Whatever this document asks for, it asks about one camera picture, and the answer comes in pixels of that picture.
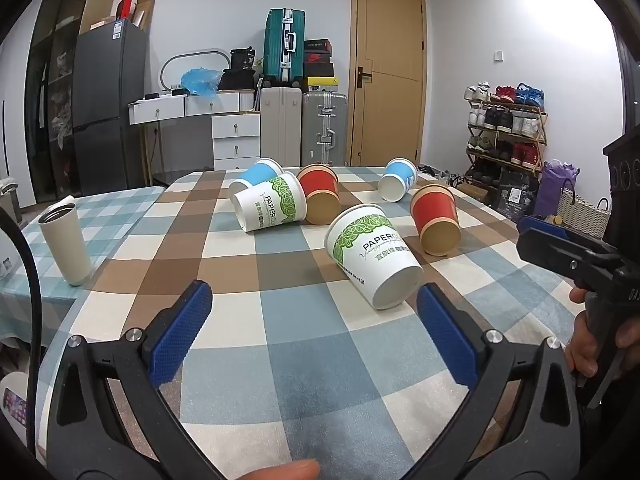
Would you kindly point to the beige suitcase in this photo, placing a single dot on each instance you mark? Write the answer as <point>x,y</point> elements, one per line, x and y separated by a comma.
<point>280,125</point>

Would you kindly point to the purple bag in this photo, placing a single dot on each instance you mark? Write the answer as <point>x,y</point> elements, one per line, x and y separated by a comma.
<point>552,187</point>

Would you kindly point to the oval mirror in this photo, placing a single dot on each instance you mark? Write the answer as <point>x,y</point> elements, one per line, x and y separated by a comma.
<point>167,67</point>

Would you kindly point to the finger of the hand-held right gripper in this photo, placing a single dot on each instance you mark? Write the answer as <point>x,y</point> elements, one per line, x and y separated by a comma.
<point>542,223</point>
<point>555,255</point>

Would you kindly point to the white green-leaf paper cup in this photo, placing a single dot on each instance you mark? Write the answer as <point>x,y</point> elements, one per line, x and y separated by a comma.
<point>370,260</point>
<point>260,207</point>

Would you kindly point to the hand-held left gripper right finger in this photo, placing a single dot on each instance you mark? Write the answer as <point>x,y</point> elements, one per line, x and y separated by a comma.
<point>445,340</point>

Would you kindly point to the yellow black shoe box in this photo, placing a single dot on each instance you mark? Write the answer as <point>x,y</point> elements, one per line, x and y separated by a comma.
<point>322,81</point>

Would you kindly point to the teal suitcase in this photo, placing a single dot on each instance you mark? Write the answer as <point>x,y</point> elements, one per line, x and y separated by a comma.
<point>277,45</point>

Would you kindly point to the wooden door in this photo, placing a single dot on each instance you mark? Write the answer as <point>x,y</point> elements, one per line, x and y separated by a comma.
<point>395,115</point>

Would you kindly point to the light blue checked tablecloth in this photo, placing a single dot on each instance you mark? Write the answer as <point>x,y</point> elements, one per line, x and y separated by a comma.
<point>115,215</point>

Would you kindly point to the white dressing desk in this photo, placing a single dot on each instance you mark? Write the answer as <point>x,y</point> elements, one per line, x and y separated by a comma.
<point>170,107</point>

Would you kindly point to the brown blue checked tablecloth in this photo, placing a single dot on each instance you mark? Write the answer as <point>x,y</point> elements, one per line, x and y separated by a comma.
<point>300,340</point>

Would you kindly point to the wooden shoe rack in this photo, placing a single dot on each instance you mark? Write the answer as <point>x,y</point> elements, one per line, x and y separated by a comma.
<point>542,132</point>

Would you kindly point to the small cardboard box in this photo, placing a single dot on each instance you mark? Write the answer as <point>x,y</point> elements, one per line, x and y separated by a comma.
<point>145,10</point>

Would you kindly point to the cream steel tumbler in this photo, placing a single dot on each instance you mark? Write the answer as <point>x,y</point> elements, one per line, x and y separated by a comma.
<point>65,245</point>

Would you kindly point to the blue paper cup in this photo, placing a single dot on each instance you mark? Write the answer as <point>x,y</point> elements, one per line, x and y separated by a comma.
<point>400,172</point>
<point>255,172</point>

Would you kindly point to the white drawer cabinet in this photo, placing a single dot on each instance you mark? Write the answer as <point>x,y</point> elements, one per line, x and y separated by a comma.
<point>235,140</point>

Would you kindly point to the pair of floor shoes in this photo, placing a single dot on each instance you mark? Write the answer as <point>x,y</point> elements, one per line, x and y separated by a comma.
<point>442,175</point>

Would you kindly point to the red black shoe box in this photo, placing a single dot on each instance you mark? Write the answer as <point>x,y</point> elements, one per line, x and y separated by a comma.
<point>317,58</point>

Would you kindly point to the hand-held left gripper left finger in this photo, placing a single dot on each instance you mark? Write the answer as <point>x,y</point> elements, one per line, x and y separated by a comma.
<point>184,332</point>

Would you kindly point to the wicker basket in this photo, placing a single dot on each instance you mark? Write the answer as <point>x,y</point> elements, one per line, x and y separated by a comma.
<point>580,215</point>

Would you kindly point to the blue plastic bag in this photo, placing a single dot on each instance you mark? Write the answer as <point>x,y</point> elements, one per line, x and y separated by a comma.
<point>202,82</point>

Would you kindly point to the person's right hand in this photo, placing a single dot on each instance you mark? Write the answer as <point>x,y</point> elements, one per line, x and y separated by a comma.
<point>580,345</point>

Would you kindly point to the rows of shoes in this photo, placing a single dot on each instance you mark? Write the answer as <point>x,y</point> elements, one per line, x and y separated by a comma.
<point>505,120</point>

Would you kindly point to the black printed bag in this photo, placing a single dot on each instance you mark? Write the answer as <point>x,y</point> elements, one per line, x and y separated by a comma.
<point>515,192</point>

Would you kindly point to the silver suitcase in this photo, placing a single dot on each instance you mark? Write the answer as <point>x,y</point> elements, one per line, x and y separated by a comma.
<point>322,127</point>

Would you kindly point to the dark grey refrigerator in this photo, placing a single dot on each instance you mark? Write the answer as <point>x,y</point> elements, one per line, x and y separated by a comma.
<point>107,105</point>

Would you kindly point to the person's left hand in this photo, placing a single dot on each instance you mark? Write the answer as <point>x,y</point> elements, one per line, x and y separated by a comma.
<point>285,471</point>

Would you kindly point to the smartphone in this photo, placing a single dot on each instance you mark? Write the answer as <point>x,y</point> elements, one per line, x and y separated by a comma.
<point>14,407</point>

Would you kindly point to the red paper cup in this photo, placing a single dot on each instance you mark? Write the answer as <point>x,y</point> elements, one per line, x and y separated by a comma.
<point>320,185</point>
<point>435,210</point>

